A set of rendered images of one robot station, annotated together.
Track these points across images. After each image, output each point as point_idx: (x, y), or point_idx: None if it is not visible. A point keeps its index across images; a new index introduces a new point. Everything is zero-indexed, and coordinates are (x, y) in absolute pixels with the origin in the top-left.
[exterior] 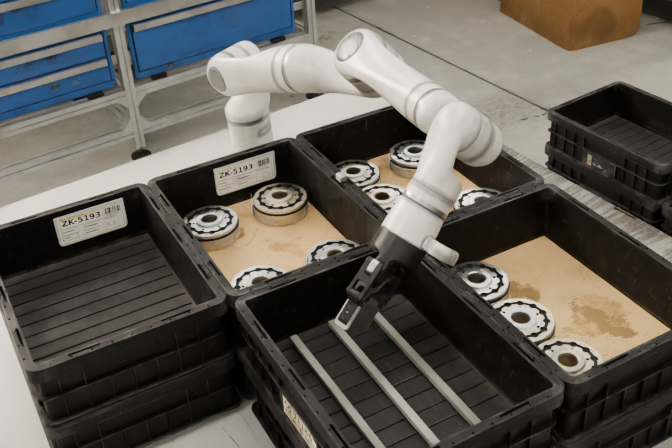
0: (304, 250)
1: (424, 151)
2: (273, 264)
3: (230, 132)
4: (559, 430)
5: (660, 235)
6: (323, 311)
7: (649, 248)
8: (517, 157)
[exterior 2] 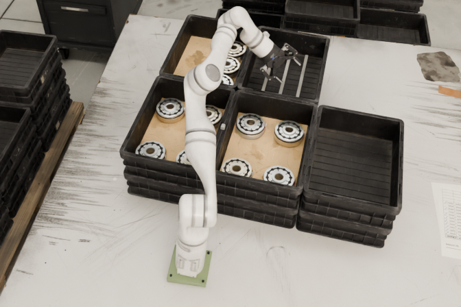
0: (250, 146)
1: (250, 27)
2: (269, 149)
3: (207, 241)
4: None
5: (91, 103)
6: None
7: (176, 36)
8: (57, 179)
